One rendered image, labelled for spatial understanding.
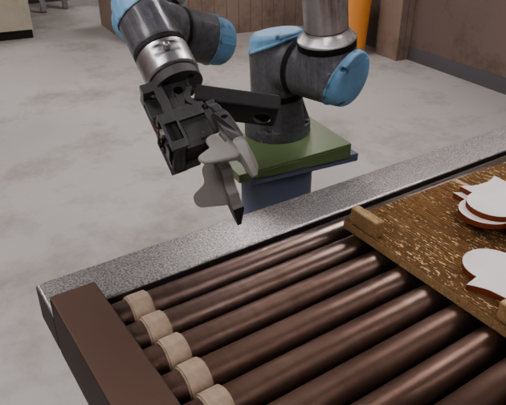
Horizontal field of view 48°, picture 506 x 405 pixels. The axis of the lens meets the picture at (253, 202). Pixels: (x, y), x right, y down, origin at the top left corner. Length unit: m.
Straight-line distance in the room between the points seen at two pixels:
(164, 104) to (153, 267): 0.24
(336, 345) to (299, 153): 0.59
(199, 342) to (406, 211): 0.42
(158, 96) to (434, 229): 0.46
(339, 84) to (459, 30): 4.01
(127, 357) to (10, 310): 1.72
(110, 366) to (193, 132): 0.29
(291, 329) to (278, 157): 0.55
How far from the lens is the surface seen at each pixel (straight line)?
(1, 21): 6.52
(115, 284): 0.82
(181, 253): 0.86
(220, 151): 0.66
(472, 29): 4.99
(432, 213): 0.96
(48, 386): 2.01
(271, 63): 1.20
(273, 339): 0.71
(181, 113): 0.72
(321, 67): 1.12
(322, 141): 1.27
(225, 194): 0.77
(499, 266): 0.84
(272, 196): 1.30
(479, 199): 0.93
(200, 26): 0.86
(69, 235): 2.72
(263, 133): 1.25
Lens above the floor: 1.40
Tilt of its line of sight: 29 degrees down
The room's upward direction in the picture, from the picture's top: straight up
